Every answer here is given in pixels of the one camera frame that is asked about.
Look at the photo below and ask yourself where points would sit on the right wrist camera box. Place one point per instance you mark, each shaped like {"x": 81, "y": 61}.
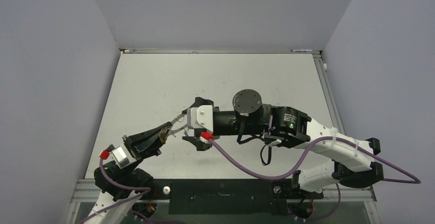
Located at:
{"x": 201, "y": 118}

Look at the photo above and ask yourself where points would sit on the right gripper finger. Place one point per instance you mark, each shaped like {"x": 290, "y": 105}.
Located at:
{"x": 199, "y": 101}
{"x": 199, "y": 145}

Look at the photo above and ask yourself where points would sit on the key with yellow tag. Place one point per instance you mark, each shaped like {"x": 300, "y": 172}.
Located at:
{"x": 163, "y": 136}

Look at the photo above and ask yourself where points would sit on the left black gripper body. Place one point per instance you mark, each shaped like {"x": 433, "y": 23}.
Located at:
{"x": 131, "y": 146}

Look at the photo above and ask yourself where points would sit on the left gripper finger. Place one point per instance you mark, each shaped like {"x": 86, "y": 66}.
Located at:
{"x": 149, "y": 149}
{"x": 152, "y": 136}

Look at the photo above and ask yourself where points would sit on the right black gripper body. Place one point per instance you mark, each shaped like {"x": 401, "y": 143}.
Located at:
{"x": 228, "y": 124}

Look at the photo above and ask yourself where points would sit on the aluminium frame rail back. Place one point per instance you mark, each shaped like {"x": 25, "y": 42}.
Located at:
{"x": 178, "y": 51}

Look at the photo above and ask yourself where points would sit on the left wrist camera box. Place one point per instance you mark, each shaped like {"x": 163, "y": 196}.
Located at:
{"x": 119, "y": 156}

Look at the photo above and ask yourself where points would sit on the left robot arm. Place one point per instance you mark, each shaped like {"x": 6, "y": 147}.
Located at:
{"x": 120, "y": 181}

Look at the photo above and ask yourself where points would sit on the red white marker pen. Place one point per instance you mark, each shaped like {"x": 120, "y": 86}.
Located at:
{"x": 301, "y": 50}

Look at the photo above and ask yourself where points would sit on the aluminium frame rail right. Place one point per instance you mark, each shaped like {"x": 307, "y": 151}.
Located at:
{"x": 329, "y": 97}

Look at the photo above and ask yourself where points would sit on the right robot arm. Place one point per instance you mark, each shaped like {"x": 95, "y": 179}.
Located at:
{"x": 350, "y": 161}

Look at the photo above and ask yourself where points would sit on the aluminium frame rail front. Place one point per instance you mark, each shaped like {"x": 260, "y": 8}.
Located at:
{"x": 87, "y": 191}

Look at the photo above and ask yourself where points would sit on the aluminium frame rail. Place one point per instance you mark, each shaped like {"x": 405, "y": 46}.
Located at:
{"x": 329, "y": 97}
{"x": 87, "y": 191}
{"x": 178, "y": 51}

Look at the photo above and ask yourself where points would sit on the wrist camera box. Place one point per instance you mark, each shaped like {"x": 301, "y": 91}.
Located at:
{"x": 201, "y": 118}
{"x": 119, "y": 156}

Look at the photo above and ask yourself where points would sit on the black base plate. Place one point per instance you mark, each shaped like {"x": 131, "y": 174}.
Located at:
{"x": 286, "y": 197}

